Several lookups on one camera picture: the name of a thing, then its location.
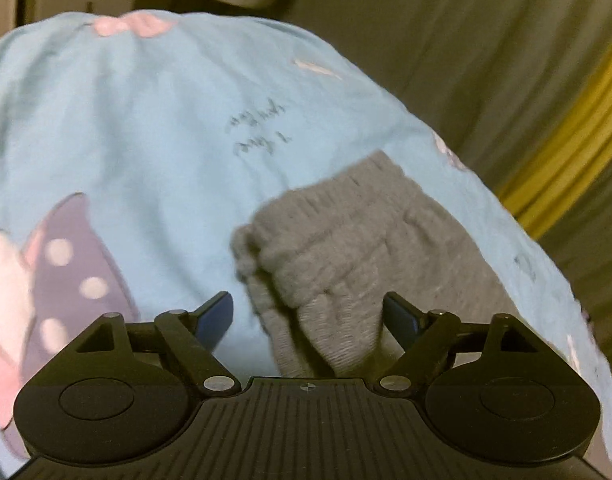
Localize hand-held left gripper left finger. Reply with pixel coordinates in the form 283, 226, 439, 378
76, 290, 243, 396

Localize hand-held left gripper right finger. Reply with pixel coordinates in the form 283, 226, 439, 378
376, 291, 538, 396

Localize grey drawstring sweat pants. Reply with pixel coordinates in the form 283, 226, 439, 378
230, 150, 528, 379

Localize light blue printed bedsheet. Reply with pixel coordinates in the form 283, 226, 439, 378
0, 11, 612, 480

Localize green curtain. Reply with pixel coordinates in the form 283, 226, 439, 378
281, 0, 612, 191
533, 195, 612, 441

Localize yellow curtain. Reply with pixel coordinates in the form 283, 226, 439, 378
495, 72, 612, 242

